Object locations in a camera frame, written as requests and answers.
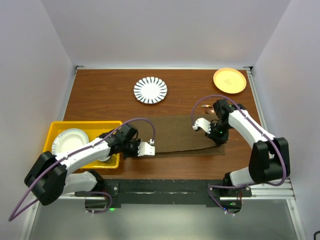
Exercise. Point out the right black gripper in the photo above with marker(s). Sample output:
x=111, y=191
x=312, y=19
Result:
x=218, y=140

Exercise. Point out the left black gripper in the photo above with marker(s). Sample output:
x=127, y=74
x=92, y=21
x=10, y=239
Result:
x=135, y=154

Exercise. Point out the brown cloth napkin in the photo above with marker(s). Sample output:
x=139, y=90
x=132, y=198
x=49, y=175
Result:
x=175, y=137

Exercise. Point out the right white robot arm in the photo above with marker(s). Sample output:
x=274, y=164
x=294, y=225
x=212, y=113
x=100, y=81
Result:
x=269, y=161

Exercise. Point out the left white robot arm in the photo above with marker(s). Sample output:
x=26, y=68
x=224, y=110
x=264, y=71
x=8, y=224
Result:
x=53, y=175

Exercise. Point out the copper spoon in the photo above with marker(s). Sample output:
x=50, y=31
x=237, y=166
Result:
x=209, y=111

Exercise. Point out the white grey mug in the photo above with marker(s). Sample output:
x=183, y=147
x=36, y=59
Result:
x=105, y=159

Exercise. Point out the yellow plastic bin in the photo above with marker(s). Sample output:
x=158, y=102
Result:
x=93, y=129

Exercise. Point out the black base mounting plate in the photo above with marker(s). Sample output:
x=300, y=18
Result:
x=173, y=192

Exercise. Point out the orange plate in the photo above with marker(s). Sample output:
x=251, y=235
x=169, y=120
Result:
x=229, y=80

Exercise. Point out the white blue striped plate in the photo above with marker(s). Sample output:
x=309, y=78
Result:
x=150, y=90

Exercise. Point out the white paper plate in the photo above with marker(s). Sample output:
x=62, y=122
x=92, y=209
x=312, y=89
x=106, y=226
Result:
x=69, y=140

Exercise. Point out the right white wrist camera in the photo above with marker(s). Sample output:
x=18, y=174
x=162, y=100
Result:
x=202, y=124

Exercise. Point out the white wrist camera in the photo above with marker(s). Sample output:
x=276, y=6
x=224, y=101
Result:
x=202, y=124
x=146, y=148

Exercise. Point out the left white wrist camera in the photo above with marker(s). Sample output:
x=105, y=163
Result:
x=146, y=148

